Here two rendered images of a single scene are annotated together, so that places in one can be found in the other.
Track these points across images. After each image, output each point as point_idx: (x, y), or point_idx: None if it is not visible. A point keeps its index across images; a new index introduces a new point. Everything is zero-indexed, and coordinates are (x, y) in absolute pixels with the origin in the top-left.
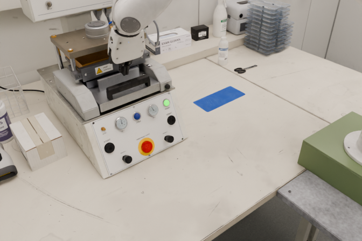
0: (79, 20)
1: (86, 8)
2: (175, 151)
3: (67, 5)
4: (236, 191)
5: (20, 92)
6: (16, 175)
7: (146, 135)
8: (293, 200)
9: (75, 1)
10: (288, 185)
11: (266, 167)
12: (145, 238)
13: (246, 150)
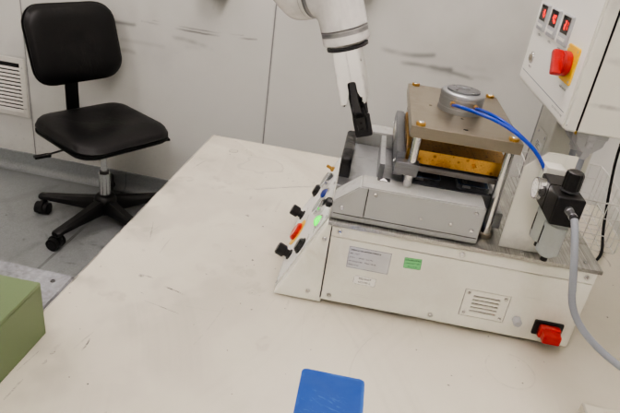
0: (547, 118)
1: (542, 96)
2: (267, 267)
3: (537, 73)
4: (136, 253)
5: (582, 235)
6: None
7: (305, 223)
8: (44, 272)
9: (542, 74)
10: (56, 288)
11: (103, 301)
12: (201, 191)
13: (156, 315)
